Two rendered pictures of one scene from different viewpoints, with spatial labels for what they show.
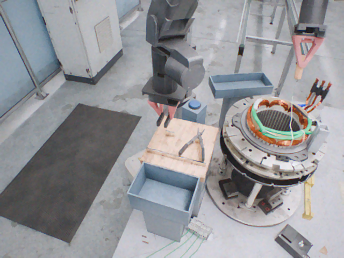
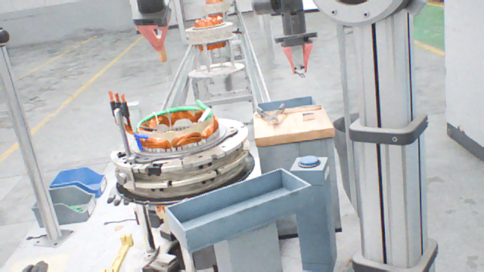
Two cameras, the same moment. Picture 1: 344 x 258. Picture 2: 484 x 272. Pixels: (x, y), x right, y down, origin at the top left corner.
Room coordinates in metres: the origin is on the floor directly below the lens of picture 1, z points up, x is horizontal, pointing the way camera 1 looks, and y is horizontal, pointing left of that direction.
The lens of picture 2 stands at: (1.61, -0.47, 1.46)
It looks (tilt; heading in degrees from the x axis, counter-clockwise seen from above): 19 degrees down; 165
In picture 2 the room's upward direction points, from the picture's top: 9 degrees counter-clockwise
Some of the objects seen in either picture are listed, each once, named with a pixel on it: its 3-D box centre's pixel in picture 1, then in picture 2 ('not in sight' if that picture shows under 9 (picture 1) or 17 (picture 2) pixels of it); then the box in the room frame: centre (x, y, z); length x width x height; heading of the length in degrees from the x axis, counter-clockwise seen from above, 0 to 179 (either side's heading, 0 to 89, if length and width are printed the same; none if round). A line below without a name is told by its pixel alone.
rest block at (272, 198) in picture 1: (275, 197); (172, 219); (0.39, -0.36, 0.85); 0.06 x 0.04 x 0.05; 118
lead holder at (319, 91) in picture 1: (319, 90); (119, 109); (0.55, -0.43, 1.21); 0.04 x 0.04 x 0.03; 76
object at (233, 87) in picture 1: (235, 106); (248, 263); (0.81, -0.27, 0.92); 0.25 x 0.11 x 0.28; 98
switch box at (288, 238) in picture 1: (293, 241); (153, 214); (0.25, -0.40, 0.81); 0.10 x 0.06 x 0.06; 41
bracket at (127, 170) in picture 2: not in sight; (129, 175); (0.59, -0.45, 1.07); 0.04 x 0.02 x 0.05; 34
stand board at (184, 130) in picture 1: (181, 145); (290, 125); (0.47, -0.02, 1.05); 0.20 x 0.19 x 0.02; 161
